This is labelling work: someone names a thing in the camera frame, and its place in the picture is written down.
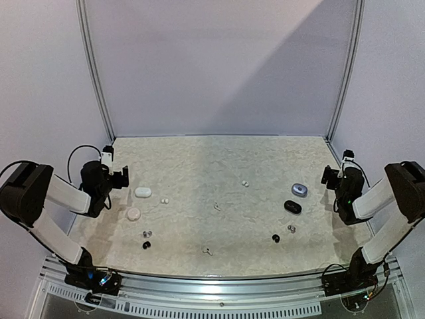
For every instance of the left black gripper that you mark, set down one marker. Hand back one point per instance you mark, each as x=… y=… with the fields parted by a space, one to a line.
x=118 y=183

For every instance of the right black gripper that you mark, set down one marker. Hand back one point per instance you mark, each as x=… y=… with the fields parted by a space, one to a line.
x=331 y=177

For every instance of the blue earbud charging case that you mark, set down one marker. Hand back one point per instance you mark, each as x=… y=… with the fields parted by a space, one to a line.
x=299 y=190

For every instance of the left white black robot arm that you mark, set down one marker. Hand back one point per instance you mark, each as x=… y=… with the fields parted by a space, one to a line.
x=24 y=194

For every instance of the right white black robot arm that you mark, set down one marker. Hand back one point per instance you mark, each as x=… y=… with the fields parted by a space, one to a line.
x=401 y=189

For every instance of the white oblong charging case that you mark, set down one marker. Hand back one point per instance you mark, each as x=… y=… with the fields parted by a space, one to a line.
x=143 y=192

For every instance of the black earbud charging case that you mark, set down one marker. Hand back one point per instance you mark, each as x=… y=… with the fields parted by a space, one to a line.
x=292 y=207

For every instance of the black earbud left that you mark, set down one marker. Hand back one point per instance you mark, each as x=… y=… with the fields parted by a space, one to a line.
x=146 y=245

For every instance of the black earbud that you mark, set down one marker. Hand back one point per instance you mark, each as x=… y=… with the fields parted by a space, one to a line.
x=276 y=238
x=146 y=245

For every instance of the black earbud right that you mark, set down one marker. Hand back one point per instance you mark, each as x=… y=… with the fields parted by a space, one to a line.
x=276 y=238

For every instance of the white stem earbud front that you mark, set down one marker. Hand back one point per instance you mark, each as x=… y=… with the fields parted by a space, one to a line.
x=206 y=250

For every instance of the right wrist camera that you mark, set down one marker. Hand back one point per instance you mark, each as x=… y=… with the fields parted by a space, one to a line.
x=347 y=158

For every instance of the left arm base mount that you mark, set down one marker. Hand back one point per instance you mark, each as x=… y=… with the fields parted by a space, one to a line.
x=95 y=280

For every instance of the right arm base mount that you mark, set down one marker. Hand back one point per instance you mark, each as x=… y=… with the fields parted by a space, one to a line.
x=338 y=279

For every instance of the aluminium front rail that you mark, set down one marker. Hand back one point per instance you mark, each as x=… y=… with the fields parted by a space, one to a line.
x=302 y=295

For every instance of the right aluminium corner post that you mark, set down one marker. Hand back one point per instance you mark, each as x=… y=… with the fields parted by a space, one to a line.
x=348 y=68

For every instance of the aluminium corner post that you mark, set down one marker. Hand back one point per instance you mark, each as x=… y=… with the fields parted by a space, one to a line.
x=82 y=13
x=348 y=68

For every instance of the left aluminium corner post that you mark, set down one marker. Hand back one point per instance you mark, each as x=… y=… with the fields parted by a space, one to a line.
x=82 y=13

